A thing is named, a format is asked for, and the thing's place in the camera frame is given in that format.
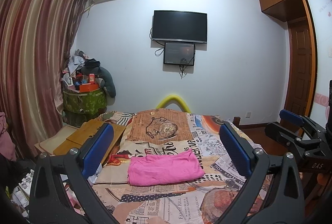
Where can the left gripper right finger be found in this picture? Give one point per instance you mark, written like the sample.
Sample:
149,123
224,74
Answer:
284,201

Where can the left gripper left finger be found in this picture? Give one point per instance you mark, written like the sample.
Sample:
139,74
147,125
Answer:
49,202

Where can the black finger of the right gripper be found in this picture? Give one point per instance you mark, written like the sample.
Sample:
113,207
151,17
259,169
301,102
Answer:
289,118

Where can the pink knit cardigan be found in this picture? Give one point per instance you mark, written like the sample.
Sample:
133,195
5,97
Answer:
154,170

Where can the wooden room door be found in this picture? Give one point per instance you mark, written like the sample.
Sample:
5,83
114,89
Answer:
297,97

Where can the newspaper print bed cover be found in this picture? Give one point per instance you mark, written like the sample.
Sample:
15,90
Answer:
168,132

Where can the green camouflage storage box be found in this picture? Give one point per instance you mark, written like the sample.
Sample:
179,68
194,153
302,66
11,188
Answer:
85,102

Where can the orange box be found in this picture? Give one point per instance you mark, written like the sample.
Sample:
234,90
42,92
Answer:
88,83

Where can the yellow foam tube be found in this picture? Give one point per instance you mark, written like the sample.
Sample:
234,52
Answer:
176,100

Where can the grey plush toy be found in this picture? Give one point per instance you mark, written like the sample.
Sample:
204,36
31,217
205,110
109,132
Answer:
108,85

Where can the striped red curtain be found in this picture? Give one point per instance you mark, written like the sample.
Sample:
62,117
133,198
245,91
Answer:
36,39

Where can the wall power socket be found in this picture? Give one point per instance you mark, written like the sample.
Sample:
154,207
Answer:
248,114

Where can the wooden bed post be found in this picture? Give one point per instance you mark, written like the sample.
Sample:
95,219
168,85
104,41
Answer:
236,121

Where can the small wall monitor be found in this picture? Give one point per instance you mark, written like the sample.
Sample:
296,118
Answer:
176,53

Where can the large wall television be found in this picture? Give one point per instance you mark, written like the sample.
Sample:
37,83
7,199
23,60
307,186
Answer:
185,26

